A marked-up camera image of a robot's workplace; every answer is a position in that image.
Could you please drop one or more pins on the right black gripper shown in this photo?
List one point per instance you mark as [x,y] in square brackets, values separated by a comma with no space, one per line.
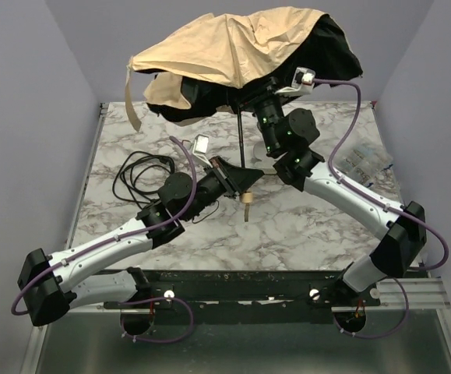
[262,98]

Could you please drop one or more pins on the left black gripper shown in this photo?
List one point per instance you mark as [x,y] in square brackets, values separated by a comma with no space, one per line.
[222,174]

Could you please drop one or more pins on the beige umbrella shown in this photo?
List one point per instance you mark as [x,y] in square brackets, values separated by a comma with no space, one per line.
[201,69]

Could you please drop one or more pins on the beige umbrella case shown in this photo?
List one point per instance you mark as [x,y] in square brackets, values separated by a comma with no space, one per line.
[259,158]

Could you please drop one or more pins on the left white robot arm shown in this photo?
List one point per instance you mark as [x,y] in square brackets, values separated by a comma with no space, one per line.
[50,285]

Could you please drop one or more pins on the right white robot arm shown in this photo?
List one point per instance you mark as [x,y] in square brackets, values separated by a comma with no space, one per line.
[400,229]

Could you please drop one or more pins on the clear plastic screw box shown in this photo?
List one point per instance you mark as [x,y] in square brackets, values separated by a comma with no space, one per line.
[363,161]

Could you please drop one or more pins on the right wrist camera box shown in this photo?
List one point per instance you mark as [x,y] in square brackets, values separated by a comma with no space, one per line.
[301,80]

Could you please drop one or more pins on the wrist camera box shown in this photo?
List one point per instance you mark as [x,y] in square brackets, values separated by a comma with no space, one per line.
[200,144]
[301,80]

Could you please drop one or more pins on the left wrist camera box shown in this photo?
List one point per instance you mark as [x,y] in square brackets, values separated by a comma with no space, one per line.
[200,144]

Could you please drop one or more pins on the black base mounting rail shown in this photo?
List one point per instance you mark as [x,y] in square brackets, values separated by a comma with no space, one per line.
[176,297]

